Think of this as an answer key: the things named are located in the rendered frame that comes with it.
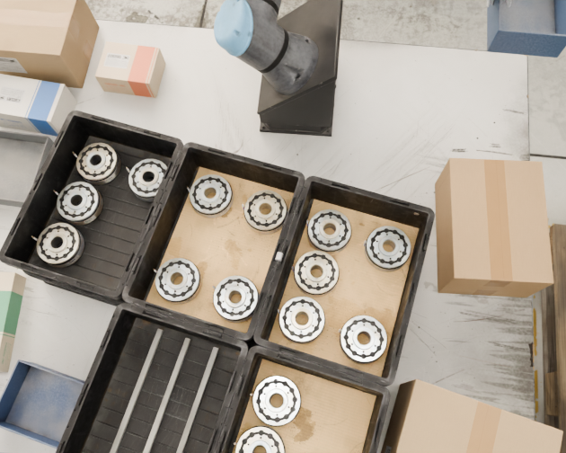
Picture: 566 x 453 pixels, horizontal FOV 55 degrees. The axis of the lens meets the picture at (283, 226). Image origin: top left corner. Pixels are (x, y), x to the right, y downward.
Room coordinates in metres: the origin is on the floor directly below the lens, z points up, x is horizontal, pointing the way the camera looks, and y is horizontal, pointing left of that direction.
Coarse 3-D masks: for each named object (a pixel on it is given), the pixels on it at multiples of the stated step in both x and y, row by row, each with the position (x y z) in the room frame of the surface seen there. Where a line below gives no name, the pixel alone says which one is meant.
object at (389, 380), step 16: (304, 192) 0.47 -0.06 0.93; (352, 192) 0.46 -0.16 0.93; (368, 192) 0.45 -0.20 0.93; (416, 208) 0.40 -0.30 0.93; (432, 224) 0.36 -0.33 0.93; (288, 240) 0.36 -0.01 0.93; (416, 272) 0.26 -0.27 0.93; (272, 288) 0.26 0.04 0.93; (416, 288) 0.23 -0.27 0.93; (256, 336) 0.16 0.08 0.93; (400, 336) 0.13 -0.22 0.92; (288, 352) 0.12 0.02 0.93; (304, 352) 0.12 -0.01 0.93; (400, 352) 0.10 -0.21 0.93; (336, 368) 0.08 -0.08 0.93; (352, 368) 0.08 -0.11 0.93; (384, 384) 0.04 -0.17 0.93
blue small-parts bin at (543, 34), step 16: (496, 0) 0.78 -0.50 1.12; (512, 0) 0.82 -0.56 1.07; (528, 0) 0.81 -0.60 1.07; (544, 0) 0.81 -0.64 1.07; (560, 0) 0.78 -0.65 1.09; (496, 16) 0.74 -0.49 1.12; (512, 16) 0.77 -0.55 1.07; (528, 16) 0.77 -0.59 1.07; (544, 16) 0.77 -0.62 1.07; (560, 16) 0.74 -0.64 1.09; (496, 32) 0.70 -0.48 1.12; (512, 32) 0.69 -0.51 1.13; (528, 32) 0.68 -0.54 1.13; (544, 32) 0.72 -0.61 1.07; (560, 32) 0.71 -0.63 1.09; (496, 48) 0.69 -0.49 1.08; (512, 48) 0.68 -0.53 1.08; (528, 48) 0.68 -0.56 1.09; (544, 48) 0.67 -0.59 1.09; (560, 48) 0.66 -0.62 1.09
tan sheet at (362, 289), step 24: (312, 216) 0.45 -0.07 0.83; (360, 216) 0.43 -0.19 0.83; (360, 240) 0.37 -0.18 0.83; (360, 264) 0.31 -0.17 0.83; (408, 264) 0.30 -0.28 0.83; (288, 288) 0.28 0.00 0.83; (336, 288) 0.27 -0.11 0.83; (360, 288) 0.26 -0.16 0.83; (384, 288) 0.25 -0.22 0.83; (336, 312) 0.21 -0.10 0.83; (360, 312) 0.20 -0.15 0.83; (384, 312) 0.20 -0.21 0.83; (336, 336) 0.16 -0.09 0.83; (360, 336) 0.15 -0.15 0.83; (336, 360) 0.10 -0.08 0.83; (384, 360) 0.09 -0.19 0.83
